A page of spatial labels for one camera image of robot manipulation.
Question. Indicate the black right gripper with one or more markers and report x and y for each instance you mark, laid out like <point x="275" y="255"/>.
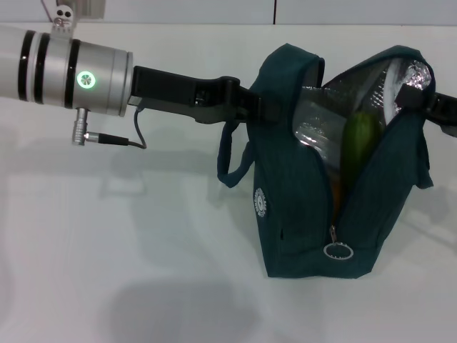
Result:
<point x="446" y="114"/>

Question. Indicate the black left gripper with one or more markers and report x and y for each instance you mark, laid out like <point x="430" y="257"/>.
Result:
<point x="171" y="93"/>

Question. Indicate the green cucumber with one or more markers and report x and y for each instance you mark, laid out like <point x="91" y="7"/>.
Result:
<point x="360" y="143"/>

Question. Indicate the dark teal insulated lunch bag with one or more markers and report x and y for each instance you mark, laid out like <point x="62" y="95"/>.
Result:
<point x="292" y="200"/>

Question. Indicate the orange pear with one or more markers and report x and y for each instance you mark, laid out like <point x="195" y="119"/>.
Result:
<point x="337" y="193"/>

